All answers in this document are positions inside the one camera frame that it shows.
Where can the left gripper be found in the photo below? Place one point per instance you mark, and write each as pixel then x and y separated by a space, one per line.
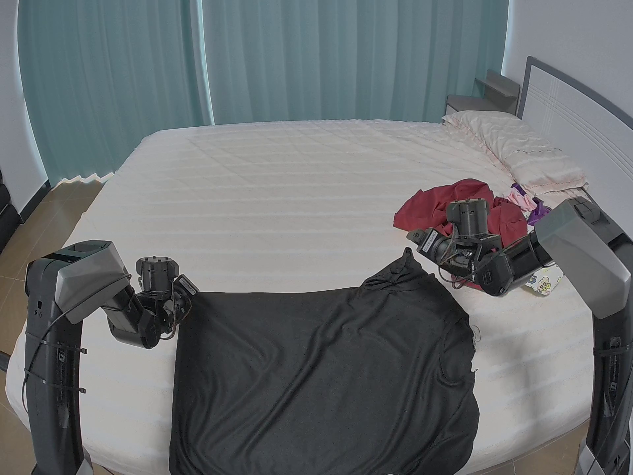
pixel 187 289

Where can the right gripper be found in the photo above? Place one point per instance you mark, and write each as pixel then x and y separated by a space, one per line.
pixel 430 244

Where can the black T-shirt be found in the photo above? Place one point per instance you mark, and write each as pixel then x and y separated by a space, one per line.
pixel 321 374

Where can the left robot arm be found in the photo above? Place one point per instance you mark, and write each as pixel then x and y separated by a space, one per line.
pixel 79 285

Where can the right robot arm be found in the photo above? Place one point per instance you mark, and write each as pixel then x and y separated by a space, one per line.
pixel 578 245

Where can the bed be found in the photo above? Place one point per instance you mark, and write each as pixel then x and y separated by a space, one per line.
pixel 296 191

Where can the dark red garment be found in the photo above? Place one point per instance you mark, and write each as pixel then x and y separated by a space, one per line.
pixel 425 211

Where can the pink garment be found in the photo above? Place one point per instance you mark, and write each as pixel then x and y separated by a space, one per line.
pixel 518 200

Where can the purple satin garment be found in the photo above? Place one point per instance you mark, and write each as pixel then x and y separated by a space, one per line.
pixel 540 212

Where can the white printed garment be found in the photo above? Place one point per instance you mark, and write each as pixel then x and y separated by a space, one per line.
pixel 544 282

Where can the pale pink pillow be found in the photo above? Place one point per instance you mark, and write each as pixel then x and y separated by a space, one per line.
pixel 519 146

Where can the grey bedside table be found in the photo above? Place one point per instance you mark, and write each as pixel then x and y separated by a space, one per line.
pixel 474 103

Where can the blue-green curtain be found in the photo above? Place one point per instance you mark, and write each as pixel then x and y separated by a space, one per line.
pixel 113 67
pixel 346 42

